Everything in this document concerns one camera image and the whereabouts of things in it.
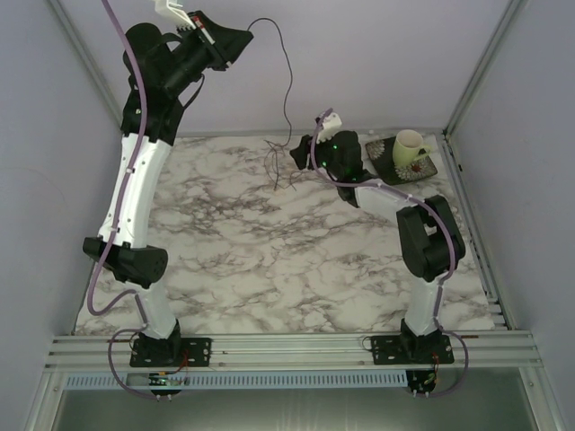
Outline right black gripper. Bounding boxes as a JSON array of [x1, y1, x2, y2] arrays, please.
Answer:
[[288, 128, 342, 180]]

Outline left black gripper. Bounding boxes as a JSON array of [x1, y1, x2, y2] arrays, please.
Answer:
[[162, 9, 252, 96]]

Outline dark brown wire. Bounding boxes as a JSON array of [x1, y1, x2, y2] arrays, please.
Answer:
[[246, 17, 296, 147]]

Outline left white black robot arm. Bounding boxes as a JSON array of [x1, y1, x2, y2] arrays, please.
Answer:
[[83, 11, 253, 367]]

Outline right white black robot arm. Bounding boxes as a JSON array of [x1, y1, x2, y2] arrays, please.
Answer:
[[290, 130, 465, 365]]

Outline black floral square plate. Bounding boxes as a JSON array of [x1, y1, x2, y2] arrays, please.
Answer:
[[364, 136, 440, 186]]

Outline light green mug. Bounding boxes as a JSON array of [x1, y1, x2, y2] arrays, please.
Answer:
[[393, 129, 431, 168]]

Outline right black circuit board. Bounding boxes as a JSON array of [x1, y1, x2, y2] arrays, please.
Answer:
[[406, 369, 438, 399]]

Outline left green circuit board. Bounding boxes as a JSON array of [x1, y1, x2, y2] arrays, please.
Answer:
[[148, 373, 190, 388]]

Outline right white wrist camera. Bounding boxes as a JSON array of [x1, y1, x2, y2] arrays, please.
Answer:
[[314, 110, 342, 144]]

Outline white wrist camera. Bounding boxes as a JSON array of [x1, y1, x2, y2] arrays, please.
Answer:
[[154, 0, 196, 29], [314, 110, 342, 144]]

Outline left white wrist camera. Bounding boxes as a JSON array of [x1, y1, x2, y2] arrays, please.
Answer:
[[154, 0, 196, 29]]

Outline left aluminium frame post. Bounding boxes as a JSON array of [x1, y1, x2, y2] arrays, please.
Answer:
[[46, 0, 122, 127]]

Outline aluminium frame post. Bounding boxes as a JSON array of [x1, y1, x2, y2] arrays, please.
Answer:
[[46, 0, 122, 127], [442, 0, 529, 140]]

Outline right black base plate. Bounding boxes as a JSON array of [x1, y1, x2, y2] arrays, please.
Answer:
[[368, 332, 455, 365]]

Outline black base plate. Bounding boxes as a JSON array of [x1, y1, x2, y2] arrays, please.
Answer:
[[129, 336, 212, 368], [368, 332, 455, 365]]

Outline blue slotted cable duct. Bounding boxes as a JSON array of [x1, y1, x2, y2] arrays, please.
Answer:
[[65, 370, 408, 391]]

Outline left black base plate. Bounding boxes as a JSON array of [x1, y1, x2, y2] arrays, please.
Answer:
[[129, 336, 212, 368]]

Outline right aluminium frame post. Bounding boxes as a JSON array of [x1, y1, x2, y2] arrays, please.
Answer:
[[442, 0, 529, 140]]

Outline aluminium front rail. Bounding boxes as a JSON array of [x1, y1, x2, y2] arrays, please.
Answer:
[[44, 330, 543, 372]]

